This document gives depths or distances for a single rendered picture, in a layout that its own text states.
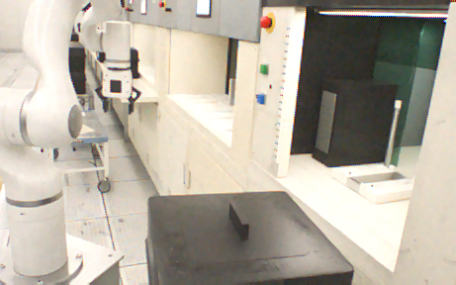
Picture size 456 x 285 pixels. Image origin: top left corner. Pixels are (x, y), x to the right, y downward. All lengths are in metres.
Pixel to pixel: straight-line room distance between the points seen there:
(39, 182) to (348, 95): 0.99
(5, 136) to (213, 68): 2.01
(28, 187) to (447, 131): 0.80
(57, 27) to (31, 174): 0.32
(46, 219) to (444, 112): 0.80
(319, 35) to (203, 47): 1.35
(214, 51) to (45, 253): 2.02
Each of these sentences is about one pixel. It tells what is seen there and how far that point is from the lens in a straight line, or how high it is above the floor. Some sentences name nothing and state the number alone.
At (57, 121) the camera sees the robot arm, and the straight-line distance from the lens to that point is 0.84.
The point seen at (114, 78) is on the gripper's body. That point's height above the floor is 1.13.
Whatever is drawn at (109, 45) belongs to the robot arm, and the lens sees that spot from 1.42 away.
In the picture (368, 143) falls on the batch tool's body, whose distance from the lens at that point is 1.52.
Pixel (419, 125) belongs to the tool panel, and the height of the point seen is 0.97.
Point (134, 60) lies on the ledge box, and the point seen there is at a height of 0.97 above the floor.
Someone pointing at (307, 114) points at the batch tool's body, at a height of 1.03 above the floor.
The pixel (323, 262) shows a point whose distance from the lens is 0.62.
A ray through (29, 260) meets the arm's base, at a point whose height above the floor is 0.81.
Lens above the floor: 1.34
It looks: 16 degrees down
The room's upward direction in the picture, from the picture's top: 4 degrees clockwise
